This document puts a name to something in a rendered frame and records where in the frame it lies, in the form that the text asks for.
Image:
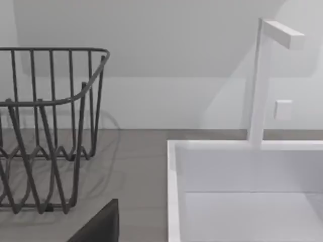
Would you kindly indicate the tall white tap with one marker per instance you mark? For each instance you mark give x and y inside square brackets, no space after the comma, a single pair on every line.
[257,100]

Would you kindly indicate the white sink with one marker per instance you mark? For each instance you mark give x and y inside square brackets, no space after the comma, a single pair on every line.
[217,166]

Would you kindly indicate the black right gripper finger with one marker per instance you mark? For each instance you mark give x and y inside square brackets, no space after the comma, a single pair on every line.
[103,224]

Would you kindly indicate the small white square knob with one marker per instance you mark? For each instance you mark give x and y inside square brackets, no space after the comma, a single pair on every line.
[283,110]

